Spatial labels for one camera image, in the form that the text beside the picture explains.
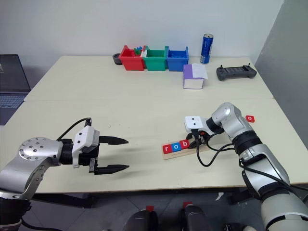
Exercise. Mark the purple and white box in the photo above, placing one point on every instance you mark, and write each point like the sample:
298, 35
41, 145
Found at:
191, 83

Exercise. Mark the red letter r block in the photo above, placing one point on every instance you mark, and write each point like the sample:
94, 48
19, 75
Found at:
166, 149

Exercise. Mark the small red tag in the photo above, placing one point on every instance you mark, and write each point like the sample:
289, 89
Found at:
150, 208
187, 204

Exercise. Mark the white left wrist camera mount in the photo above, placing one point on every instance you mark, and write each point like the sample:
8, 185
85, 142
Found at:
84, 138

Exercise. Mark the red letter b block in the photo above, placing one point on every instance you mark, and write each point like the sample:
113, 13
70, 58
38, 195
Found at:
184, 144

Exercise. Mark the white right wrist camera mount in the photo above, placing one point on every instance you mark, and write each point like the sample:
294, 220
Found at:
194, 123

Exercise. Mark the green toy brick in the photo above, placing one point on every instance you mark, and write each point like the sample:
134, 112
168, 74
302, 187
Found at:
137, 51

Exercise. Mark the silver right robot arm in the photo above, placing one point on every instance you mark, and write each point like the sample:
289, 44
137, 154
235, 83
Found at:
260, 154

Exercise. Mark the green plastic bin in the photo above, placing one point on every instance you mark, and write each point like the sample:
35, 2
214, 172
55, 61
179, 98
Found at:
156, 63

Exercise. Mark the blue plastic bin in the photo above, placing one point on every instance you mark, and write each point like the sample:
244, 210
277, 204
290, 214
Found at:
176, 63

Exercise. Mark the blue drink can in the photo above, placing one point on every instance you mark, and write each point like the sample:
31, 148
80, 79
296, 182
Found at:
206, 49

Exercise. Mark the black round holder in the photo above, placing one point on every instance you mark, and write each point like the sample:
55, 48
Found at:
116, 59

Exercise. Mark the blue letter o block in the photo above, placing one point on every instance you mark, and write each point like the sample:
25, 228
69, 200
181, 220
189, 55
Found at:
175, 147

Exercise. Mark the white paper sheet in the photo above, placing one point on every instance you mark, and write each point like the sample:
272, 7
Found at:
200, 71

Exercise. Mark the wooden letter tray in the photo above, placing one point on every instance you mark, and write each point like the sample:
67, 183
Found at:
178, 155

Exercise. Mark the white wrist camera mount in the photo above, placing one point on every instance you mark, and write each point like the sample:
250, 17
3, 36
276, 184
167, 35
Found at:
194, 123
84, 138

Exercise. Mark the small white scrap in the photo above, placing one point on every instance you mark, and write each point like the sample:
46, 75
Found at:
219, 196

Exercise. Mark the red letter o block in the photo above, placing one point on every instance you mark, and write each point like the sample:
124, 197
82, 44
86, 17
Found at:
250, 118

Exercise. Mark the dark grey laptop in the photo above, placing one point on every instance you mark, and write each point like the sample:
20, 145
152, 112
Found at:
12, 77

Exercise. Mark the dark rounded shape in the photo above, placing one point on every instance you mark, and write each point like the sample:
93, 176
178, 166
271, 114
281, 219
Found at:
142, 220
195, 219

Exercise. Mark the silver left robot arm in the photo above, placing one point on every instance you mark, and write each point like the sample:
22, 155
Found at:
36, 154

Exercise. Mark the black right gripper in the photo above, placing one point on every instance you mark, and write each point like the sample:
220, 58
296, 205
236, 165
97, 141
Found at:
201, 137

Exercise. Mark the white toy brick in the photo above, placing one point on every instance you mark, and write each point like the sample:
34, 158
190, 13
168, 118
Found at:
144, 53

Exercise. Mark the grey handheld controller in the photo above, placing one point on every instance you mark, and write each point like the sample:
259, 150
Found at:
235, 72

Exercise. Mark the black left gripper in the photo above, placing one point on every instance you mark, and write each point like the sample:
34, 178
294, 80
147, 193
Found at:
85, 158

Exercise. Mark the red plastic bin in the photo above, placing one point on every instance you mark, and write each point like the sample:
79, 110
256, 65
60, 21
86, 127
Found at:
132, 63

